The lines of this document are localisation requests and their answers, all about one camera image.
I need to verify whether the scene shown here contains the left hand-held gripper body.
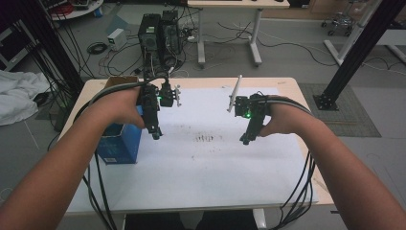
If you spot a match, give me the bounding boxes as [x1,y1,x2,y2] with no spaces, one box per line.
[137,80,182,110]

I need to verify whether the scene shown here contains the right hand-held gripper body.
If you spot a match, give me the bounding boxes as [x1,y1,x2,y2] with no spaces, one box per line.
[226,75,272,120]

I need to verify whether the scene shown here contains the blue cardboard box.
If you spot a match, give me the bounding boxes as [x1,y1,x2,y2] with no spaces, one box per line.
[95,76,144,165]

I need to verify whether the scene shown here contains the person's right hand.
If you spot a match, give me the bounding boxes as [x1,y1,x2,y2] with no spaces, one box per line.
[258,103,309,138]

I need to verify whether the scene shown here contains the person's left hand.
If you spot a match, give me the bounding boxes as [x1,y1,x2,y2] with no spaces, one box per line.
[90,86,147,129]

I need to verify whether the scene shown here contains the white table mat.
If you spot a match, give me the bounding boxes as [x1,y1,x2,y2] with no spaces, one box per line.
[65,87,319,214]

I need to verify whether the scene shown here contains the black computer tower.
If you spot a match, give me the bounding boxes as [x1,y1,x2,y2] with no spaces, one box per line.
[160,10,184,60]
[137,12,162,54]

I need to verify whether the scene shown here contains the small white box device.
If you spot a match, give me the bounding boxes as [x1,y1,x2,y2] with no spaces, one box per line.
[106,28,128,52]

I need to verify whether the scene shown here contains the white table leg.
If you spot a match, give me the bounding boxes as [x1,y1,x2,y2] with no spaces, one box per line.
[252,208,268,230]

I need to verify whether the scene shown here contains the person's black pants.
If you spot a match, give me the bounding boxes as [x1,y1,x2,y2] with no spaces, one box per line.
[124,209,259,230]

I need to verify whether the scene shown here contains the grey floor mat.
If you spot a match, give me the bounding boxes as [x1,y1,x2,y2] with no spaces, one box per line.
[300,83,382,139]

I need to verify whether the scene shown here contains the white-legged desk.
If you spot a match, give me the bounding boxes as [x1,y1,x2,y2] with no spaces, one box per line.
[187,0,291,69]

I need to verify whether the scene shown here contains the round white table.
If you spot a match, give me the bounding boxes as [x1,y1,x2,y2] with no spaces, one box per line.
[42,0,104,22]

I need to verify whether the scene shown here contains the chair base with casters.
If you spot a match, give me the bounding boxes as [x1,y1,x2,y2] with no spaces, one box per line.
[320,11,356,37]

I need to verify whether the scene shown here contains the white stand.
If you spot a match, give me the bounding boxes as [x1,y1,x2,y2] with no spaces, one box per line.
[324,0,384,67]

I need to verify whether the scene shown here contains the white cloth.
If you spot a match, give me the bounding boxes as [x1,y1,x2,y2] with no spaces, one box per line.
[0,69,51,127]

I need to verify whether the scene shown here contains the right hand-held gripper cable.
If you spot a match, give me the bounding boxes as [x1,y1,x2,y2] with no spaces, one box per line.
[253,91,318,230]

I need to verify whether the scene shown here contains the hand-held gripper cable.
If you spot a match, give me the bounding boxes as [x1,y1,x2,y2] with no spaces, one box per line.
[253,91,318,230]
[72,76,170,230]

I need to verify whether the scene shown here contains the left hand-held gripper cable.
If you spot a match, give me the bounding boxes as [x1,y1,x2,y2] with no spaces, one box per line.
[72,76,170,230]

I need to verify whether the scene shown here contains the coiled black cable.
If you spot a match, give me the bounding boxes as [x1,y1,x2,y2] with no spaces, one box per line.
[86,41,109,56]

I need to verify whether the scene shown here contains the black frame post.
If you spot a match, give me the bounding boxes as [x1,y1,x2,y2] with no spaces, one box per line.
[312,0,406,112]
[12,0,85,95]

